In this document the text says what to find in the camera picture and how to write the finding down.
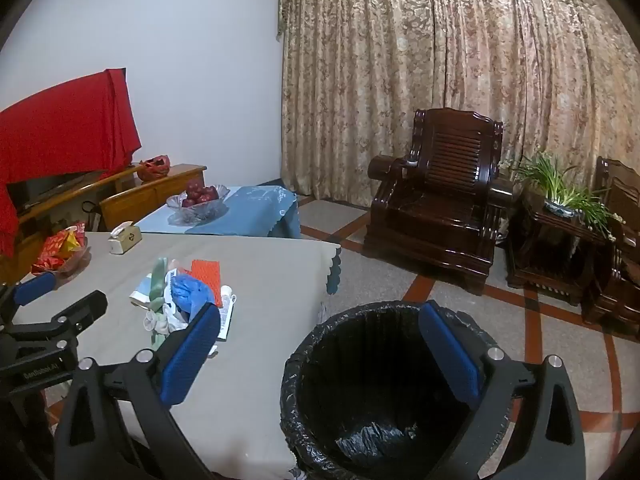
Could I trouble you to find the pink wrapper with label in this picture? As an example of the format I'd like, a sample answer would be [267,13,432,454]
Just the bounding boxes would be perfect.
[217,285,237,342]

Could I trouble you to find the glass snack dish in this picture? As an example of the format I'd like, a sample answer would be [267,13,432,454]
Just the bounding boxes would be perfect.
[50,239,92,277]

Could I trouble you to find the green potted plant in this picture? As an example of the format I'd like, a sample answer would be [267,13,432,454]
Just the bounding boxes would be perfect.
[500,152,626,242]

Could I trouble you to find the red bag with handles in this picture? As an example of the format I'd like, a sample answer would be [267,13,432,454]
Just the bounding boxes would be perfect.
[137,155,172,183]

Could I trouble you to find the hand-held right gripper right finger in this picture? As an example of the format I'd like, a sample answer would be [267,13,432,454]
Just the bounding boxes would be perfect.
[419,300,587,480]

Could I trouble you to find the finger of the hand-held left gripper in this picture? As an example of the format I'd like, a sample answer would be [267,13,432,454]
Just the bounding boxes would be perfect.
[0,290,108,361]
[0,272,57,331]

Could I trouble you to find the dark wooden side table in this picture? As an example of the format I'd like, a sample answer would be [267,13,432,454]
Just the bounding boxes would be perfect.
[505,192,614,307]

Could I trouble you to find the white plastic bag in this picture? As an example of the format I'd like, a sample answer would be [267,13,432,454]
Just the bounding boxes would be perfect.
[145,310,190,337]

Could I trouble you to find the black cable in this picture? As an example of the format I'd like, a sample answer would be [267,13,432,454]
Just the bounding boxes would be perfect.
[82,200,102,232]

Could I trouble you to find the tissue box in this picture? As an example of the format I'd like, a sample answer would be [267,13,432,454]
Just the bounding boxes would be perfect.
[108,221,143,256]

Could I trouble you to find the black television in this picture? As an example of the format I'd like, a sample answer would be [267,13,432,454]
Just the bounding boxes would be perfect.
[5,170,107,212]

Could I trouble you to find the red cloth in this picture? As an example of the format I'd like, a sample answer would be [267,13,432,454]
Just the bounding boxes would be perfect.
[0,67,143,259]

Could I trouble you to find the dark wooden armchair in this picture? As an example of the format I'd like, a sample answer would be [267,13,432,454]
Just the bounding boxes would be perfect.
[582,156,640,339]
[363,107,516,296]

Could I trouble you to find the patterned beige curtain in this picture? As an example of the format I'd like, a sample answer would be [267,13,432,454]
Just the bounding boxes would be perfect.
[276,0,640,242]

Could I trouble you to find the orange foam net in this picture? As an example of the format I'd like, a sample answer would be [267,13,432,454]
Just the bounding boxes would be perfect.
[191,259,224,309]

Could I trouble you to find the light green plastic strip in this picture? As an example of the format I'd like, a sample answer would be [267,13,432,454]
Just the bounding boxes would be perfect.
[149,257,172,352]

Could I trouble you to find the trash bin with black liner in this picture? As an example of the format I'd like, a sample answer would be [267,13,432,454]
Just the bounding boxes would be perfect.
[280,301,506,480]

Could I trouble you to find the blue tablecloth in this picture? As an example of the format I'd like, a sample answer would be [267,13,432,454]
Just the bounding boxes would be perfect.
[135,185,301,240]

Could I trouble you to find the wooden chair backs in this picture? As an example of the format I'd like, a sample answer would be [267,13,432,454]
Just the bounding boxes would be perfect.
[0,162,208,286]

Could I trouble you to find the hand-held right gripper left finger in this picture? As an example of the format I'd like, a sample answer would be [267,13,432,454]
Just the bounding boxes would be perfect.
[52,302,221,480]

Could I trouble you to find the red snack packet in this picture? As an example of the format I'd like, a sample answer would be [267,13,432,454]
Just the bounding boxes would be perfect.
[31,232,72,275]

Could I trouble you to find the glass fruit bowl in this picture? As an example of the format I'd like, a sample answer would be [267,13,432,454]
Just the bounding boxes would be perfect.
[166,185,231,226]

